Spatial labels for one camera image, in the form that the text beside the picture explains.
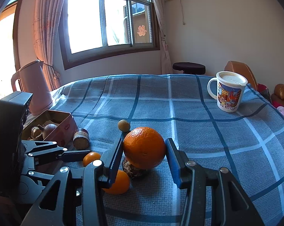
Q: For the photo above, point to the small green-brown fruit far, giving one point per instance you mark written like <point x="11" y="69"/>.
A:
<point x="124" y="126"/>

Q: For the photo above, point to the window with brown frame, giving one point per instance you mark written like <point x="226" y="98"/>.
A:
<point x="91" y="30"/>

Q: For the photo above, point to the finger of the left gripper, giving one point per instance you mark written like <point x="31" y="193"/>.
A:
<point x="76" y="181"/>
<point x="73" y="155"/>

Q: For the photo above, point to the pink metal tin box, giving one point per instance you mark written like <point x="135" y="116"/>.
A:
<point x="62" y="134"/>

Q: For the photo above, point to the pink electric kettle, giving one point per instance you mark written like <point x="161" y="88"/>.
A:
<point x="32" y="80"/>

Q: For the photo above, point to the large orange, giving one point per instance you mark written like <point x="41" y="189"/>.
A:
<point x="144" y="148"/>

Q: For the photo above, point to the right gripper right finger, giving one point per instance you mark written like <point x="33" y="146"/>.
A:
<point x="230" y="205"/>

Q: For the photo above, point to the small orange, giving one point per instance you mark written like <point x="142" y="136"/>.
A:
<point x="90" y="157"/>
<point x="121" y="184"/>

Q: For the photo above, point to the brown leather sofa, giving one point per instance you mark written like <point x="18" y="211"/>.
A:
<point x="277" y="97"/>

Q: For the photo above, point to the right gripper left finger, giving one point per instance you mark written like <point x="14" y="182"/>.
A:
<point x="54" y="198"/>

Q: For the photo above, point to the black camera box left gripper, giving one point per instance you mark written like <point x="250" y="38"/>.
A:
<point x="13" y="115"/>

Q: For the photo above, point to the pink curtain left of window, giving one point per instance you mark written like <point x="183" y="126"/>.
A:
<point x="47" y="15"/>

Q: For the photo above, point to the blue plaid tablecloth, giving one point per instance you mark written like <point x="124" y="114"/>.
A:
<point x="249" y="142"/>

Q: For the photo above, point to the black round stool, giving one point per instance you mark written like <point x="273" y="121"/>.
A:
<point x="190" y="68"/>

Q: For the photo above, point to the white cartoon mug with lid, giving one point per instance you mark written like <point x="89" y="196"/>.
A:
<point x="230" y="90"/>

